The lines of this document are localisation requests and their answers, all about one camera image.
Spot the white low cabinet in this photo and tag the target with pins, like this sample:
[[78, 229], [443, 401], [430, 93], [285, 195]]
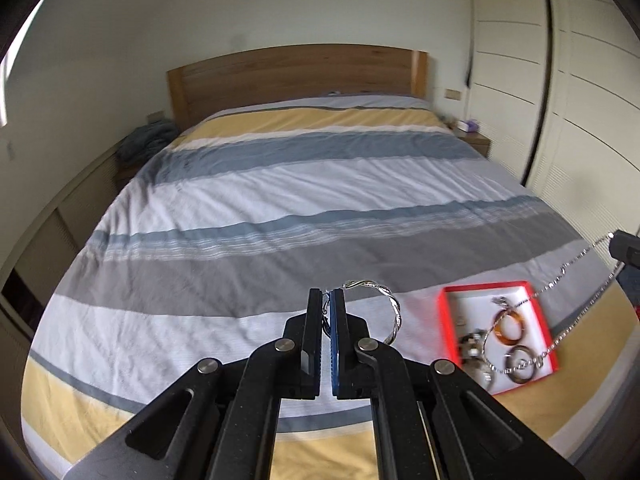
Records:
[[45, 240]]

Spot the wooden headboard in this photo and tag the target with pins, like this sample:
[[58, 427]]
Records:
[[295, 75]]

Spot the white wardrobe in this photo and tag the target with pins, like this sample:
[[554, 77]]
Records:
[[575, 85]]

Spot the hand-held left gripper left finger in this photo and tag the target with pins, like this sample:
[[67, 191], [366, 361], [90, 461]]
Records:
[[316, 350]]

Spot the grey crumpled cloth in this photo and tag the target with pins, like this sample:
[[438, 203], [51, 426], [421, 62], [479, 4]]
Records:
[[145, 142]]

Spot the amber translucent bangle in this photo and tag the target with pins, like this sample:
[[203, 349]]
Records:
[[497, 335]]

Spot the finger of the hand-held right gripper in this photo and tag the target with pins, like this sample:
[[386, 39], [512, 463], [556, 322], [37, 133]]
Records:
[[625, 250]]

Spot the tissue box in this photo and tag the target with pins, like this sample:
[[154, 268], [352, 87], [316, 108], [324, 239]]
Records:
[[467, 125]]

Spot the striped bed with wooden headboard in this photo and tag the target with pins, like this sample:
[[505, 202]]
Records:
[[280, 200]]

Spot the window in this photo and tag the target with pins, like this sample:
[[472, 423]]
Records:
[[3, 95]]

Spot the wooden nightstand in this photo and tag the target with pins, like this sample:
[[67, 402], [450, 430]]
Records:
[[475, 142]]

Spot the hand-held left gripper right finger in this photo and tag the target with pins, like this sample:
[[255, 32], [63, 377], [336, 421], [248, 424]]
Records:
[[334, 350]]

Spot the red cardboard box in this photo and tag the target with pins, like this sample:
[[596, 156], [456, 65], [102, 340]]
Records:
[[444, 325]]

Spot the wall outlet plate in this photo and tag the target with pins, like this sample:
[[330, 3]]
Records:
[[155, 116]]

